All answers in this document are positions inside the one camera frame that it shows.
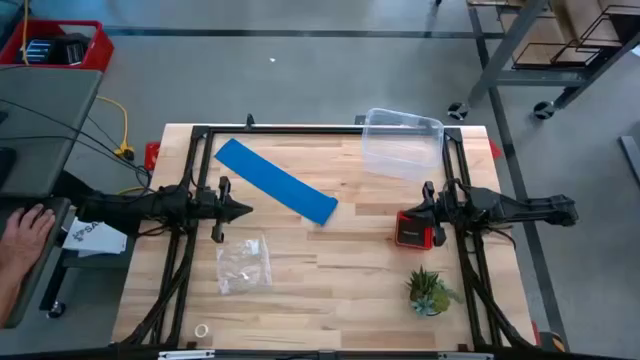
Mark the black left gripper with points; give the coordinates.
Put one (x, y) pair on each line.
(215, 210)

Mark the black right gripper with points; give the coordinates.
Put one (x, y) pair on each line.
(437, 212)

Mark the blue elastic bandage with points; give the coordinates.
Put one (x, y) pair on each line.
(275, 180)

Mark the clear plastic zip bag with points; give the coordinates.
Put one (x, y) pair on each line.
(242, 265)

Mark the clear plastic container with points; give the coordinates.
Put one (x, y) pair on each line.
(400, 145)

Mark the person's forearm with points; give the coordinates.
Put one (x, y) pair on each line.
(12, 297)

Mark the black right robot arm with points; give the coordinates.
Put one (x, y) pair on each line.
(525, 207)

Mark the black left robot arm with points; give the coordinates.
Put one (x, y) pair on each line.
(150, 205)

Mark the small clear tape roll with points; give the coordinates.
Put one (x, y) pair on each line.
(196, 331)

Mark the red and black box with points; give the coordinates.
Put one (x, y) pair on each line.
(412, 235)

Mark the small potted succulent plant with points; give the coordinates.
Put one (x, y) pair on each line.
(427, 292)

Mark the white printed paper sheet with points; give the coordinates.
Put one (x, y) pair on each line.
(95, 240)

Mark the grey metal wheeled table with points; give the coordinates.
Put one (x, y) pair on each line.
(540, 77)

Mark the yellow black hazard block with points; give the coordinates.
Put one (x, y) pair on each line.
(555, 342)

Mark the black desk leg with caster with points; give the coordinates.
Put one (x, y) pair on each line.
(56, 310)

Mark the red plastic crate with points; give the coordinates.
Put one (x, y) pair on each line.
(100, 50)

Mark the person's hand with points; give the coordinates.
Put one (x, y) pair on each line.
(25, 235)

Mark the tan cardboard box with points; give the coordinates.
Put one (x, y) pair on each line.
(540, 30)

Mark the black device in crate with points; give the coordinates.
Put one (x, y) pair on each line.
(72, 50)

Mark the grey desk top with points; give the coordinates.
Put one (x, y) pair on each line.
(40, 85)

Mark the blue black battery pack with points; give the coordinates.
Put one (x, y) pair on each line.
(39, 51)

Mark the black frame clamp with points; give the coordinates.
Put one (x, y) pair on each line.
(360, 120)
(249, 121)

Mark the red corner bracket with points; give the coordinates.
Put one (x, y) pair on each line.
(152, 156)
(495, 150)

